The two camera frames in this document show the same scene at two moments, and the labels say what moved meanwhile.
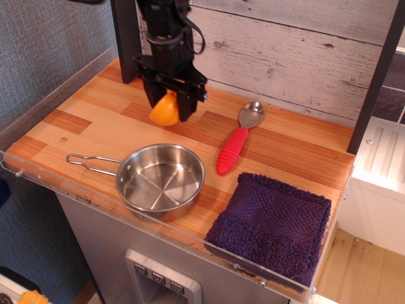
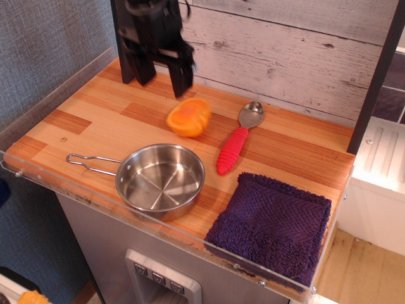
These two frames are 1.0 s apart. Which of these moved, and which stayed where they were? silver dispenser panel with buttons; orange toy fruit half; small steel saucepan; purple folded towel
Moved: orange toy fruit half
Stayed: purple folded towel; small steel saucepan; silver dispenser panel with buttons
